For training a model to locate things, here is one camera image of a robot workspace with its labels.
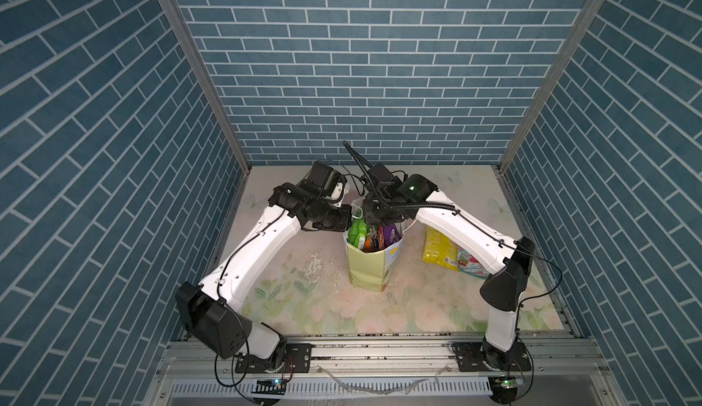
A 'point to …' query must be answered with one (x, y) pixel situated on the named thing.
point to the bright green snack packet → (357, 230)
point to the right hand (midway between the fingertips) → (370, 216)
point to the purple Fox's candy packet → (391, 234)
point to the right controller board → (503, 389)
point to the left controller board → (271, 386)
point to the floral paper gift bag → (368, 270)
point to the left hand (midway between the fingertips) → (358, 224)
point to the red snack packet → (375, 238)
